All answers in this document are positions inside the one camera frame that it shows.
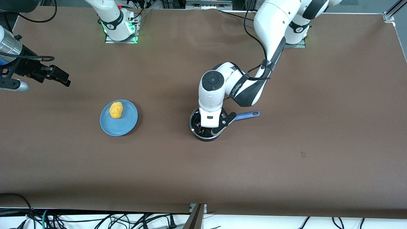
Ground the yellow potato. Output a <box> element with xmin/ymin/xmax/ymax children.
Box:
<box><xmin>109</xmin><ymin>101</ymin><xmax>124</xmax><ymax>119</ymax></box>

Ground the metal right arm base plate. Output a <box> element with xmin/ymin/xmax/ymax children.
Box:
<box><xmin>104</xmin><ymin>12</ymin><xmax>139</xmax><ymax>44</ymax></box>

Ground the long black table cable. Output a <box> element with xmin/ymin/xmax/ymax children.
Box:
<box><xmin>217</xmin><ymin>9</ymin><xmax>248</xmax><ymax>17</ymax></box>

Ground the black pot with blue handle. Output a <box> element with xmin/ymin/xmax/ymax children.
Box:
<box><xmin>190</xmin><ymin>108</ymin><xmax>260</xmax><ymax>142</ymax></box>

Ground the glass lid with blue knob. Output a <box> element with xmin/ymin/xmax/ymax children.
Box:
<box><xmin>190</xmin><ymin>108</ymin><xmax>225</xmax><ymax>140</ymax></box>

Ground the thick black hanging cable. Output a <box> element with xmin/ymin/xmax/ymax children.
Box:
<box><xmin>13</xmin><ymin>0</ymin><xmax>58</xmax><ymax>24</ymax></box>

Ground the blue round plate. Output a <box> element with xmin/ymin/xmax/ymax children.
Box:
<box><xmin>100</xmin><ymin>100</ymin><xmax>139</xmax><ymax>136</ymax></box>

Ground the thin black looped cable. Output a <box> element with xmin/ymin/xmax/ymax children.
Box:
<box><xmin>0</xmin><ymin>52</ymin><xmax>56</xmax><ymax>62</ymax></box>

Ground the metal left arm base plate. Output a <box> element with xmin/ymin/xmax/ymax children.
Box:
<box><xmin>284</xmin><ymin>38</ymin><xmax>307</xmax><ymax>49</ymax></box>

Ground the brown table cover sheet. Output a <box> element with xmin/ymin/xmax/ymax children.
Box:
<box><xmin>0</xmin><ymin>6</ymin><xmax>407</xmax><ymax>220</ymax></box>

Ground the aluminium frame profile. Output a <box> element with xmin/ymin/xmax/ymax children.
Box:
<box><xmin>383</xmin><ymin>0</ymin><xmax>407</xmax><ymax>23</ymax></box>

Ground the grey power strip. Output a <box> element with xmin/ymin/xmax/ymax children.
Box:
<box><xmin>185</xmin><ymin>0</ymin><xmax>233</xmax><ymax>10</ymax></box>

